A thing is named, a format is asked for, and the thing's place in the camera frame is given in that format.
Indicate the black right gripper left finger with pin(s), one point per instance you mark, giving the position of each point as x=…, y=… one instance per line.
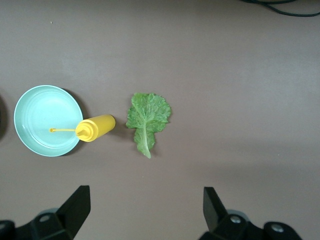
x=75, y=212

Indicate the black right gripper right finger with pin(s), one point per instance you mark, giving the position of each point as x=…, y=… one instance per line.
x=215, y=215

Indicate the yellow mustard squeeze bottle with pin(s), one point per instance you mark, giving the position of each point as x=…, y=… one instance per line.
x=100, y=125

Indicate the green lettuce leaf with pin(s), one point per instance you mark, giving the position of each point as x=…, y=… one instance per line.
x=147, y=115

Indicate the mint green plate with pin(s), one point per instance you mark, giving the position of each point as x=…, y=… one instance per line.
x=45, y=110

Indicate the brown table cover sheet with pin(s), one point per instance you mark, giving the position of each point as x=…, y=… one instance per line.
x=225, y=100

